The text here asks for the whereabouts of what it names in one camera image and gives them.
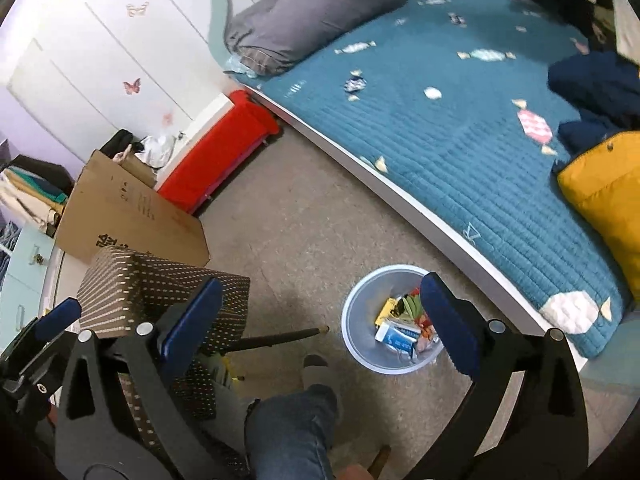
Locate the yellow jacket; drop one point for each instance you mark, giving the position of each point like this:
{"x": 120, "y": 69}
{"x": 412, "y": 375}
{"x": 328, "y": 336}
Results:
{"x": 605, "y": 195}

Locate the person's grey socked foot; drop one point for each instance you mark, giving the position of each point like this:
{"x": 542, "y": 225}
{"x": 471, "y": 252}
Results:
{"x": 315, "y": 370}

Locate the light blue cabinet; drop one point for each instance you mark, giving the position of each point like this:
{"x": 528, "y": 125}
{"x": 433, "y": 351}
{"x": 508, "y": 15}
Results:
{"x": 22, "y": 275}

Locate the clear silver wrapper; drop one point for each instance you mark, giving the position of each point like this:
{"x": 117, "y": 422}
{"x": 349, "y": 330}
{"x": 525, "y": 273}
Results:
{"x": 425, "y": 346}

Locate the white wardrobe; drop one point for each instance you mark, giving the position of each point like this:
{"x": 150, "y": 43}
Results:
{"x": 90, "y": 50}

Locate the blue and white carton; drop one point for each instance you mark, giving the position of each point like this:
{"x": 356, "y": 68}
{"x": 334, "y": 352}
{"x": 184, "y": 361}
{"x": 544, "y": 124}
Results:
{"x": 397, "y": 336}

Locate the grey folded duvet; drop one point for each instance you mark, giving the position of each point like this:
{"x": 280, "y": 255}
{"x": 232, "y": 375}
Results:
{"x": 310, "y": 10}

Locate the navy blue jacket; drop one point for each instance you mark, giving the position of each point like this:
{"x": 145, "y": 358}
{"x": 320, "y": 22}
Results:
{"x": 590, "y": 85}

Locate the pink butterfly wall sticker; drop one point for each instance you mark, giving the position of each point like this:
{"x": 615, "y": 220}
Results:
{"x": 131, "y": 86}

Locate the black bag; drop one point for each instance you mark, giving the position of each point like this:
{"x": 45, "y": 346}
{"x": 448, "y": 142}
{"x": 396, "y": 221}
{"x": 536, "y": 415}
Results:
{"x": 117, "y": 142}

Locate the green wrapper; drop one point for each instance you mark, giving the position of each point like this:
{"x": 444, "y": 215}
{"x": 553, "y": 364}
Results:
{"x": 412, "y": 305}

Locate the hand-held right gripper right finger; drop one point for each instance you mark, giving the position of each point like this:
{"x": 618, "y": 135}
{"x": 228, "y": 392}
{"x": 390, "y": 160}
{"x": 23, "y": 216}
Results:
{"x": 447, "y": 325}

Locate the pale butterfly wall sticker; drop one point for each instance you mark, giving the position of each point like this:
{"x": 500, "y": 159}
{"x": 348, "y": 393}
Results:
{"x": 137, "y": 8}

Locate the yellow bag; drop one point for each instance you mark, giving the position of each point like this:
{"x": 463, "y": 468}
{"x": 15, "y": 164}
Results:
{"x": 227, "y": 367}

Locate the brown dotted stool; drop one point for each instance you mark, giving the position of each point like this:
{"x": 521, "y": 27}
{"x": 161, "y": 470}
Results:
{"x": 130, "y": 285}

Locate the red orange wrapper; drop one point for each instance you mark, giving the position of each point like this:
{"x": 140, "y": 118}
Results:
{"x": 426, "y": 324}

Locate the person's leg in jeans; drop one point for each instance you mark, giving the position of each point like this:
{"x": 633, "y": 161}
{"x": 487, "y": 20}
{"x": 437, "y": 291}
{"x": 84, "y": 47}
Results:
{"x": 295, "y": 435}

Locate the pale blue waste bin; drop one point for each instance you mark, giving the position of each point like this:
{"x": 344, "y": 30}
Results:
{"x": 360, "y": 330}

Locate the brown wooden stick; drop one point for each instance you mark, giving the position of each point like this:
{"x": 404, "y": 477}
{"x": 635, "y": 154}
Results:
{"x": 380, "y": 457}

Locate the black stool leg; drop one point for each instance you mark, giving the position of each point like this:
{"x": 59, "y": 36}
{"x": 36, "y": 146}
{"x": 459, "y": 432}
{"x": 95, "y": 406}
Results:
{"x": 275, "y": 338}

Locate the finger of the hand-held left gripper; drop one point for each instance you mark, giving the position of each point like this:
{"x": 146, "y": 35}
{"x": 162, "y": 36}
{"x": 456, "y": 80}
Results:
{"x": 60, "y": 317}

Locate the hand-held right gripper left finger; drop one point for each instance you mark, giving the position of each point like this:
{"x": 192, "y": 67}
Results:
{"x": 190, "y": 325}

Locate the bed with teal cover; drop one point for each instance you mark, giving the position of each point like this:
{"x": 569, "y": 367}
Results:
{"x": 450, "y": 160}

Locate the faint pink butterfly sticker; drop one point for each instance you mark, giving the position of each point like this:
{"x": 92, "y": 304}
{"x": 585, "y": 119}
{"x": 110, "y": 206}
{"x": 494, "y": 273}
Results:
{"x": 167, "y": 119}

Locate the white bed frame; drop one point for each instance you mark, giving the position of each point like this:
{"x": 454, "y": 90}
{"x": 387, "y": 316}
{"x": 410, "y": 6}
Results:
{"x": 400, "y": 195}

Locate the brown cardboard box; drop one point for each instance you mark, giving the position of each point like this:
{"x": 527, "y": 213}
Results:
{"x": 130, "y": 220}

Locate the shelf of folded cloths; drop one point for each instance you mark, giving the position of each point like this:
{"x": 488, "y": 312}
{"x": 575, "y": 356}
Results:
{"x": 30, "y": 195}

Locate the yellow wrapper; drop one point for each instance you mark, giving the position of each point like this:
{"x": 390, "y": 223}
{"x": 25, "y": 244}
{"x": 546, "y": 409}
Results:
{"x": 387, "y": 307}

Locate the white plastic bag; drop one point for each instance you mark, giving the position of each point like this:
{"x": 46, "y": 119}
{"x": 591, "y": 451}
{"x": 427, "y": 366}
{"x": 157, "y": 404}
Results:
{"x": 157, "y": 152}

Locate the red covered bench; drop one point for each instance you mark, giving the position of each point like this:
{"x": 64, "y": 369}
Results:
{"x": 220, "y": 155}

